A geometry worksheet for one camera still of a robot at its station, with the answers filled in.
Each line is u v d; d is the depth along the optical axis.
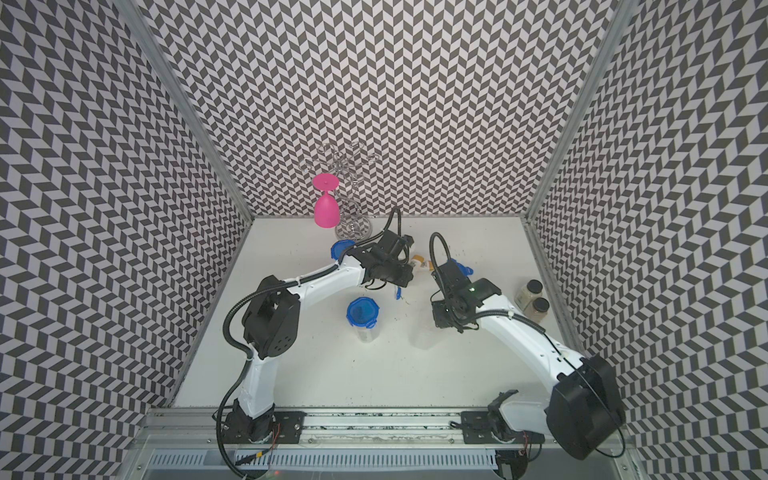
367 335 0.82
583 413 0.39
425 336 0.89
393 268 0.82
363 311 0.81
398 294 0.96
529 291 0.87
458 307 0.58
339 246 0.92
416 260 0.91
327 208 0.89
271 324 0.52
